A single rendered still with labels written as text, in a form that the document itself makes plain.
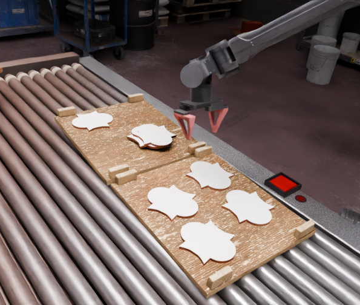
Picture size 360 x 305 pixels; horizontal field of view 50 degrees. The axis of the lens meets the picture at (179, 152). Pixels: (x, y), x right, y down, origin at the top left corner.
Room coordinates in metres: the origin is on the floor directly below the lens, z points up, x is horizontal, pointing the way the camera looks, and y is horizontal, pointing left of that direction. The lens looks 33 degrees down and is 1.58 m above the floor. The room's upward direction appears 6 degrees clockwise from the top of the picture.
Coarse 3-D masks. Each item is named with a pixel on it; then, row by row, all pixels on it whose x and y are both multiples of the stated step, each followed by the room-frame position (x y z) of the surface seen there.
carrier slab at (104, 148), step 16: (80, 112) 1.20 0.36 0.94; (112, 112) 1.23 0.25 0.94; (128, 112) 1.24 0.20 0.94; (144, 112) 1.25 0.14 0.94; (64, 128) 1.08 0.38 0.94; (112, 128) 1.11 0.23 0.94; (128, 128) 1.12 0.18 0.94; (176, 128) 1.15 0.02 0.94; (80, 144) 1.00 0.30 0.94; (96, 144) 1.01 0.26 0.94; (112, 144) 1.01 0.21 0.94; (128, 144) 1.02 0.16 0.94; (176, 144) 1.05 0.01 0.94; (96, 160) 0.92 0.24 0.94; (112, 160) 0.93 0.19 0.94; (128, 160) 0.93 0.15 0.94; (144, 160) 0.94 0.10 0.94; (160, 160) 0.95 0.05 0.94; (176, 160) 0.97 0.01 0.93
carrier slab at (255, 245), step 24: (168, 168) 0.92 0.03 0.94; (120, 192) 0.78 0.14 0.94; (144, 192) 0.79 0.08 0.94; (192, 192) 0.82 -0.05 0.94; (216, 192) 0.83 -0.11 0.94; (264, 192) 0.85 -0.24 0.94; (144, 216) 0.70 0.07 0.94; (216, 216) 0.73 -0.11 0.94; (288, 216) 0.76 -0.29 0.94; (168, 240) 0.63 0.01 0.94; (240, 240) 0.66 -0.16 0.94; (264, 240) 0.66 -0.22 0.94; (288, 240) 0.67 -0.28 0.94; (192, 264) 0.57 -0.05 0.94; (216, 264) 0.58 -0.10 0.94; (240, 264) 0.58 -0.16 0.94; (216, 288) 0.52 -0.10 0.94
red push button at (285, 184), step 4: (280, 176) 0.94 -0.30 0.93; (272, 180) 0.92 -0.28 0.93; (276, 180) 0.92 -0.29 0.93; (280, 180) 0.92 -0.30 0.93; (284, 180) 0.92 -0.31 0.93; (288, 180) 0.93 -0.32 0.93; (276, 184) 0.90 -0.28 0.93; (280, 184) 0.90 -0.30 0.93; (284, 184) 0.91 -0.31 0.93; (288, 184) 0.91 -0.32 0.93; (292, 184) 0.91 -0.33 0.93; (280, 188) 0.88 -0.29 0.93; (284, 188) 0.88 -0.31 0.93; (288, 188) 0.89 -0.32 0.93
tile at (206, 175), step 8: (192, 168) 0.92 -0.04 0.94; (200, 168) 0.92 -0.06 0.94; (208, 168) 0.92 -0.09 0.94; (216, 168) 0.93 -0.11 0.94; (192, 176) 0.88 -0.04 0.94; (200, 176) 0.88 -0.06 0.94; (208, 176) 0.88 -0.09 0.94; (216, 176) 0.89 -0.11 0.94; (224, 176) 0.89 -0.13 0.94; (232, 176) 0.90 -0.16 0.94; (200, 184) 0.84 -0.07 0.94; (208, 184) 0.85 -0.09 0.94; (216, 184) 0.85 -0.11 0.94; (224, 184) 0.86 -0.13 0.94
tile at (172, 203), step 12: (156, 192) 0.79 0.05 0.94; (168, 192) 0.79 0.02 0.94; (180, 192) 0.80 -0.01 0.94; (156, 204) 0.74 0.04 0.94; (168, 204) 0.75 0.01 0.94; (180, 204) 0.75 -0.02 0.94; (192, 204) 0.76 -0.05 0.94; (168, 216) 0.71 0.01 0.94; (180, 216) 0.71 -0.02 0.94; (192, 216) 0.72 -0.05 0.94
